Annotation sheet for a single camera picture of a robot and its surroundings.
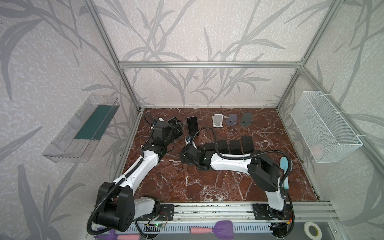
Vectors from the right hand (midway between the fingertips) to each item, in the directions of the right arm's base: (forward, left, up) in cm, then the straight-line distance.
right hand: (187, 147), depth 89 cm
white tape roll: (-40, -61, -8) cm, 73 cm away
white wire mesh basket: (-9, -61, +26) cm, 68 cm away
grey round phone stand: (+24, -31, -4) cm, 39 cm away
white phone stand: (+26, -20, -7) cm, 34 cm away
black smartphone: (+6, -32, -11) cm, 34 cm away
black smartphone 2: (+6, -39, -8) cm, 40 cm away
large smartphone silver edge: (+3, -14, -4) cm, 14 cm away
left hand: (+9, +2, +15) cm, 17 cm away
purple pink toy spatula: (-40, -19, -8) cm, 45 cm away
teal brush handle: (-8, -59, -8) cm, 60 cm away
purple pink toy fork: (-42, +33, -7) cm, 54 cm away
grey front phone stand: (+27, -42, -7) cm, 51 cm away
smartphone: (+4, -22, -7) cm, 24 cm away
